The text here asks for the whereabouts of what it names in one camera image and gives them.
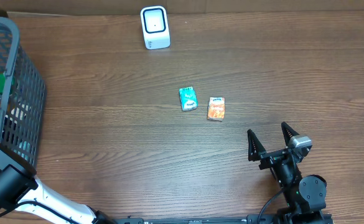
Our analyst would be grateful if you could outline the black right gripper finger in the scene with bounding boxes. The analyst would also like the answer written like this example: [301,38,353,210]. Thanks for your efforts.
[281,121,299,146]
[247,129,266,161]

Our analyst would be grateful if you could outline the orange tissue pack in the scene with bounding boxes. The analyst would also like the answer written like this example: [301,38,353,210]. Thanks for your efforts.
[207,97,225,121]

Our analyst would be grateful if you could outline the small teal tissue pack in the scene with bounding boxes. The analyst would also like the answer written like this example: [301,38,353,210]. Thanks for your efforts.
[179,86,198,111]

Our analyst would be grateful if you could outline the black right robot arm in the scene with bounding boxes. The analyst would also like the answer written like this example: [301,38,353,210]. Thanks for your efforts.
[246,122,333,224]

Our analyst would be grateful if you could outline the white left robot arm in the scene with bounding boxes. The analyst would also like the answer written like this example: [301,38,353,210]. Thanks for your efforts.
[0,143,114,224]

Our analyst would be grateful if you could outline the white barcode scanner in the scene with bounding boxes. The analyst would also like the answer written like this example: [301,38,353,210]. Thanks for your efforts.
[140,6,170,50]

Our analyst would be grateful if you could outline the grey plastic shopping basket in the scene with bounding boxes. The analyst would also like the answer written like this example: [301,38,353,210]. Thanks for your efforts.
[0,17,47,166]

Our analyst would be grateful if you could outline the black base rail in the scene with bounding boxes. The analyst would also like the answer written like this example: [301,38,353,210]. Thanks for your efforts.
[113,214,334,224]

